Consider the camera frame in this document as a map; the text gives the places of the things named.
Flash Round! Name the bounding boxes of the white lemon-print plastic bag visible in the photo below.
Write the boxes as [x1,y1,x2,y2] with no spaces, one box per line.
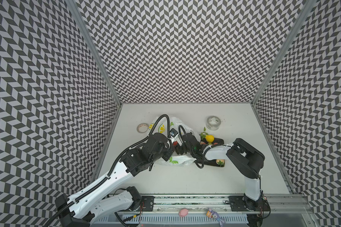
[148,116,196,166]

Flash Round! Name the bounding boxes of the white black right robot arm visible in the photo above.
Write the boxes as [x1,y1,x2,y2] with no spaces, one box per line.
[173,133,268,212]

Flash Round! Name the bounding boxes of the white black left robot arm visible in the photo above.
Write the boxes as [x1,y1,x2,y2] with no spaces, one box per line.
[53,132,177,227]

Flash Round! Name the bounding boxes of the clear packing tape roll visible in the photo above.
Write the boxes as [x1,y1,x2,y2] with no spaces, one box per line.
[206,116,222,131]

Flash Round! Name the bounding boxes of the beige masking tape roll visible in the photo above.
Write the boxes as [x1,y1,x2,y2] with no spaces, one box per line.
[136,123,149,133]

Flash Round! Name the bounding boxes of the black square tray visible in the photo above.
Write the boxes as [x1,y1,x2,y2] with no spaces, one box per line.
[197,138,226,167]

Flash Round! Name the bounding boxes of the purple octopus toy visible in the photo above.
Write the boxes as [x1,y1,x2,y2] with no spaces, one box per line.
[206,208,225,227]

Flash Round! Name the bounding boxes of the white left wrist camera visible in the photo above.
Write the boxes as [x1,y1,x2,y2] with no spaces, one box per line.
[169,128,179,140]

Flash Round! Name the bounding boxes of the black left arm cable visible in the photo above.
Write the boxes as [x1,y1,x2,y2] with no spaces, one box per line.
[42,114,171,227]

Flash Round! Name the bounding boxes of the pink toy on rail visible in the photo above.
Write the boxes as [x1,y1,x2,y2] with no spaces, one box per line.
[179,208,189,218]

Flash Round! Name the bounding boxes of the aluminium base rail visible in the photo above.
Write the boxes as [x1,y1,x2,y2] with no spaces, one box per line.
[113,194,310,215]

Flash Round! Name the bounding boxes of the aluminium corner post left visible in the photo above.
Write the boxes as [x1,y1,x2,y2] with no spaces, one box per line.
[65,0,122,107]

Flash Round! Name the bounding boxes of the aluminium corner post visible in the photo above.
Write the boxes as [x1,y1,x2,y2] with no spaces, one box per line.
[65,0,122,107]
[251,0,317,107]

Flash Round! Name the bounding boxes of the aluminium corner post right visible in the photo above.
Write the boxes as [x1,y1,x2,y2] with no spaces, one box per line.
[251,0,317,107]

